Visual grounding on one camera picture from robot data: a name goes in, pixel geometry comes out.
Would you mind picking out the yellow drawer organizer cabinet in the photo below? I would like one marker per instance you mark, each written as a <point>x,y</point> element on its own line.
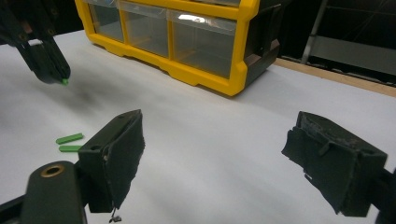
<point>199,76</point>

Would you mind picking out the white table cover sheet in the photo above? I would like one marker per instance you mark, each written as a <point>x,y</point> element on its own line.
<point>202,130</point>

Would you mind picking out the grid of clear drawers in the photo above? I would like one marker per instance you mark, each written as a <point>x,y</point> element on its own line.
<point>202,51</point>

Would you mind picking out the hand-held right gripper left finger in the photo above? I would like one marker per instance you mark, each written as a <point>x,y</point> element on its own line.
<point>118,155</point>

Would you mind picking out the grey metal stand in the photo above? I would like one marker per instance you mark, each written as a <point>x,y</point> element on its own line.
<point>342,51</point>

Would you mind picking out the green plastic stick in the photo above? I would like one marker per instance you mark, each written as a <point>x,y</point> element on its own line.
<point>70,138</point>
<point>64,81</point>
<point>69,148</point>

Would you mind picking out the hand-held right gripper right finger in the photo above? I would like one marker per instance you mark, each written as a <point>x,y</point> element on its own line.
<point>336,168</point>

